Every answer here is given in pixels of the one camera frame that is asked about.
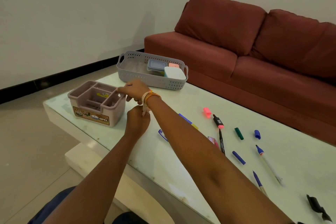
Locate person's left hand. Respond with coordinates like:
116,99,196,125
125,105,152,138

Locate white marker black tip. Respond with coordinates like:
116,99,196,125
316,205,333,223

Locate dark blue jeans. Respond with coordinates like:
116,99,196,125
27,186,147,224

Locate black skirting board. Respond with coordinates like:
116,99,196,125
0,49,145,105

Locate white marker blue tip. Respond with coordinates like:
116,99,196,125
255,144,285,187

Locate blue glue stick yellow cap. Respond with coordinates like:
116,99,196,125
178,113,199,130

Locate white orange thread bracelets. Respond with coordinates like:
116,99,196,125
141,90,162,116

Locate grey perforated plastic basket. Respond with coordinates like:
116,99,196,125
116,50,189,91

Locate person's right hand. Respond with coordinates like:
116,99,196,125
117,79,152,106

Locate black marker cap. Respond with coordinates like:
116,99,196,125
306,194,321,212

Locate blue patterned pen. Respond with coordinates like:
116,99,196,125
252,170,268,197

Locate red fabric sofa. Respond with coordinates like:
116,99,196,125
143,0,336,146

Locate white glass-top coffee table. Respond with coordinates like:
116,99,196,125
43,71,336,224

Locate thin black marker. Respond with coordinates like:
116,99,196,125
218,128,226,156

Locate black highlighter pink tip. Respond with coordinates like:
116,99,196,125
212,114,225,129

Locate white lidded container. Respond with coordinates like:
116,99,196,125
164,66,187,81

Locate pink compartment pen organizer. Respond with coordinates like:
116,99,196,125
67,80,126,127

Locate grey-blue lidded square container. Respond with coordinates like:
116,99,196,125
146,59,168,76

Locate slim blue pen cap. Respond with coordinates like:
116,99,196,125
232,150,246,166

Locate person's left forearm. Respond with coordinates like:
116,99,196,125
43,132,147,224

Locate person's right forearm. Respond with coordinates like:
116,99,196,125
146,96,294,224

